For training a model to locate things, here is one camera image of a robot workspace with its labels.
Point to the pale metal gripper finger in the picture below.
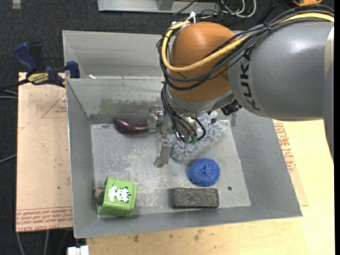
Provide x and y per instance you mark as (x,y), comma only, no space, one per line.
(164,154)
(152,123)

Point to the purple toy eggplant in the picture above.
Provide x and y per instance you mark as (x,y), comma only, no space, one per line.
(130,127)

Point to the blue and white knitted cloth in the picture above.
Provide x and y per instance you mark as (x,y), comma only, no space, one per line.
(210,133)

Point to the grey metal bin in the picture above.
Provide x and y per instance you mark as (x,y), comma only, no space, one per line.
(127,163)

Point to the round blue sponge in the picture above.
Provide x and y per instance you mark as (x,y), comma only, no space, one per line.
(204,172)

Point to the dark green flat block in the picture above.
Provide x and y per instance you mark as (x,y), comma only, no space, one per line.
(196,198)

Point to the green cube with tiger print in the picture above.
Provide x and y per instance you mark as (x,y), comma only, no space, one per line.
(118,196)

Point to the brown cardboard board, red print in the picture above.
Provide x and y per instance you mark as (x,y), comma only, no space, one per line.
(42,153)

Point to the black cylinder on white bracket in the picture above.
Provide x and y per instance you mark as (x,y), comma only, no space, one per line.
(230,108)

